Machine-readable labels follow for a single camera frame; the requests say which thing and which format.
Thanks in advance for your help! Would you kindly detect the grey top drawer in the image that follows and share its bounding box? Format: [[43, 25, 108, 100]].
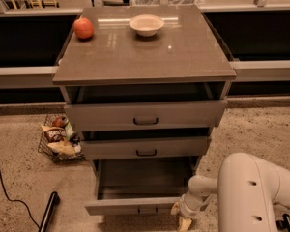
[[65, 83, 226, 132]]

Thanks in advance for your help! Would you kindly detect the grey middle drawer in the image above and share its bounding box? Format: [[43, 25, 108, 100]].
[[81, 128, 211, 160]]

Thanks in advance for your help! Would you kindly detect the white bowl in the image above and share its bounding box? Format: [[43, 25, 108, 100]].
[[129, 14, 164, 37]]

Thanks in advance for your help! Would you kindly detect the black right base leg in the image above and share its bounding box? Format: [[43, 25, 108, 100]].
[[276, 214, 290, 232]]

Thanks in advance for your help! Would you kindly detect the black wire basket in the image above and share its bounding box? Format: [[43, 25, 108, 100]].
[[38, 114, 85, 162]]

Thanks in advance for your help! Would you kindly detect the grey drawer cabinet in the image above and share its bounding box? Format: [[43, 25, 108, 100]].
[[52, 5, 238, 166]]

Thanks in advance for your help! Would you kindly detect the red can in basket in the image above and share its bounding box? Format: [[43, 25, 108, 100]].
[[52, 117, 68, 128]]

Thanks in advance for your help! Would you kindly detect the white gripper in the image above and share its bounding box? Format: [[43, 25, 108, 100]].
[[170, 192, 213, 232]]

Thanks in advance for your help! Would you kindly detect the red apple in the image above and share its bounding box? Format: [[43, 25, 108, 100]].
[[73, 17, 94, 40]]

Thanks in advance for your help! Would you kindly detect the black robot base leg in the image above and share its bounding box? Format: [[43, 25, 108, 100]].
[[39, 191, 60, 232]]

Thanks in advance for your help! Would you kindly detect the brown snack bag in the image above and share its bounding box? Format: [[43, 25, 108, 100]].
[[42, 126, 66, 143]]

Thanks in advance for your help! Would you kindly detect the black floor cable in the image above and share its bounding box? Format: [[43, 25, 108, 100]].
[[0, 154, 41, 229]]

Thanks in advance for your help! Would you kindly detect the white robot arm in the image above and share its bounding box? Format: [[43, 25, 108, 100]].
[[171, 153, 290, 232]]

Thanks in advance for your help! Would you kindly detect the grey drawer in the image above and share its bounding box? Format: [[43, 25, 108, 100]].
[[85, 156, 200, 216], [81, 128, 211, 160], [65, 83, 226, 132]]

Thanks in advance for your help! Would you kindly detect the grey bottom drawer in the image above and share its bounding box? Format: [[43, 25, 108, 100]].
[[85, 156, 200, 216]]

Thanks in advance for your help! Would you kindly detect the yellow chip bag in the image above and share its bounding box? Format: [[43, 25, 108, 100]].
[[47, 141, 75, 156]]

